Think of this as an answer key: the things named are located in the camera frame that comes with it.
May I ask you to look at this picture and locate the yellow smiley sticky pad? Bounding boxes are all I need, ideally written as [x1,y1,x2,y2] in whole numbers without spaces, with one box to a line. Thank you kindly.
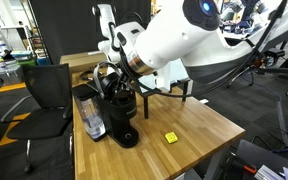
[164,131,180,145]

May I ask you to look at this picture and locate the black mesh office chair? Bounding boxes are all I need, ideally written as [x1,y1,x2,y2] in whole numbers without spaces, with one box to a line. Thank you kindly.
[0,63,74,174]

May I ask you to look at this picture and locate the black coffee machine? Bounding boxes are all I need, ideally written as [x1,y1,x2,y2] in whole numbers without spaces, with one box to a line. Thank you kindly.
[71,61,140,149]

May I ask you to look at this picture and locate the black curtain backdrop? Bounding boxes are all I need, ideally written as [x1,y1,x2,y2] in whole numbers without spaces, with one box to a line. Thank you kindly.
[28,0,152,66]

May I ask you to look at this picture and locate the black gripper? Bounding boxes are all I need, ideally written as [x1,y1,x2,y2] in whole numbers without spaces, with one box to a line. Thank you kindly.
[118,66,138,94]

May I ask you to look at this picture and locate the black equipment case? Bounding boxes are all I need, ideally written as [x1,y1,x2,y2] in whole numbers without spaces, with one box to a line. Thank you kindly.
[232,139,288,180]

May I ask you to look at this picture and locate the large cardboard box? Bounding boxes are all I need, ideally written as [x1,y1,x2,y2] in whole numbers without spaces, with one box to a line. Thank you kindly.
[59,50,109,74]

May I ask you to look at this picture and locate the small dark wooden table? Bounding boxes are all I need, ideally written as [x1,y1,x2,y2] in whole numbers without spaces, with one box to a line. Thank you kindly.
[130,77,192,120]

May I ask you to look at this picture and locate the orange handled tool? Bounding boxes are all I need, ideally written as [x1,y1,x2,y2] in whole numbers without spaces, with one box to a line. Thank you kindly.
[232,159,258,175]

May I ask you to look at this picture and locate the grey floor cable cover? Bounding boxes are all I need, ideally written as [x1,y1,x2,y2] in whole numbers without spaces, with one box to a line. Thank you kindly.
[275,98,288,149]

